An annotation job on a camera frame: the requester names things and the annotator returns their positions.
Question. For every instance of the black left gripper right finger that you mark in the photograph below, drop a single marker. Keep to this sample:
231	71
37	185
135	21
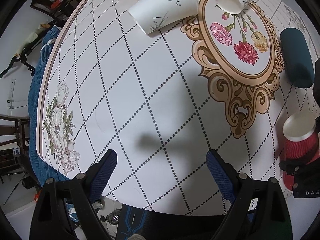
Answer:
258	208

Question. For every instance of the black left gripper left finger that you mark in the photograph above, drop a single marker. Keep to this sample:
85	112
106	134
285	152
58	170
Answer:
51	219

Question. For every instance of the red ripple paper cup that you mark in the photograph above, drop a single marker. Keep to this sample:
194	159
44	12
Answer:
301	138

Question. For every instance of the dark teal paper cup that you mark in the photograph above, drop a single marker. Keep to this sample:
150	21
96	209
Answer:
298	63

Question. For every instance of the white bird-print paper cup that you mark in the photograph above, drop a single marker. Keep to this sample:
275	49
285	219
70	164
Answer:
151	15

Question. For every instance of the floral patterned tablecloth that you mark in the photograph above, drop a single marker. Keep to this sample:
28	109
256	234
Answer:
162	101

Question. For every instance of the black tripod stand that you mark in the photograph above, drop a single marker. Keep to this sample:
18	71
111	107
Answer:
27	47

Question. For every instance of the dark wooden chair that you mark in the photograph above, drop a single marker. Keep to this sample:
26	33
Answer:
59	10

